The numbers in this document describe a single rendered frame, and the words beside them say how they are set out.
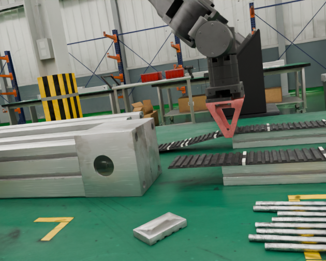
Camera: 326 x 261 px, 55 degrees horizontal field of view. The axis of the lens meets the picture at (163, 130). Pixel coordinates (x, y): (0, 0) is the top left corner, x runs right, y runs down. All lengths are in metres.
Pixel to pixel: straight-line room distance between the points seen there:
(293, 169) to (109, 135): 0.25
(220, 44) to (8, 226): 0.40
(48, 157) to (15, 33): 10.09
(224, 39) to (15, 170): 0.39
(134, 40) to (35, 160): 8.20
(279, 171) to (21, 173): 0.38
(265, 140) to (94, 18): 8.66
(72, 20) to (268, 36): 5.21
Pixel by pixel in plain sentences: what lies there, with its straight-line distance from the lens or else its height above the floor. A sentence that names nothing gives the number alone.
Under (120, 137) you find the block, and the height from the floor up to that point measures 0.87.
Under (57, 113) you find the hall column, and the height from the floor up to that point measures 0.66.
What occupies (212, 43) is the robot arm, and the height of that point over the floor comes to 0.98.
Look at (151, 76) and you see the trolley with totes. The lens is 3.66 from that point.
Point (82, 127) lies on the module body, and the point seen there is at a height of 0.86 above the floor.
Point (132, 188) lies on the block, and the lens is 0.45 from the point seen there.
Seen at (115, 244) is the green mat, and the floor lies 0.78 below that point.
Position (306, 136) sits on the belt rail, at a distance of 0.63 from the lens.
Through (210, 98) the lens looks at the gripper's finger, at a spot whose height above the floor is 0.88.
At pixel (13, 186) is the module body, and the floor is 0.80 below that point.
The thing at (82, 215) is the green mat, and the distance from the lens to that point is 0.43.
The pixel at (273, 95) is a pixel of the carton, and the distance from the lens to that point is 5.39.
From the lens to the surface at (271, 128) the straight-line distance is 0.62.
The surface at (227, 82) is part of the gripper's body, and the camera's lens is 0.60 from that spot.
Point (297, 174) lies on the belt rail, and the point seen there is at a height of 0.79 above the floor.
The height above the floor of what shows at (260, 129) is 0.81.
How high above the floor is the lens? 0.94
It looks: 10 degrees down
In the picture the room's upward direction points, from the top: 8 degrees counter-clockwise
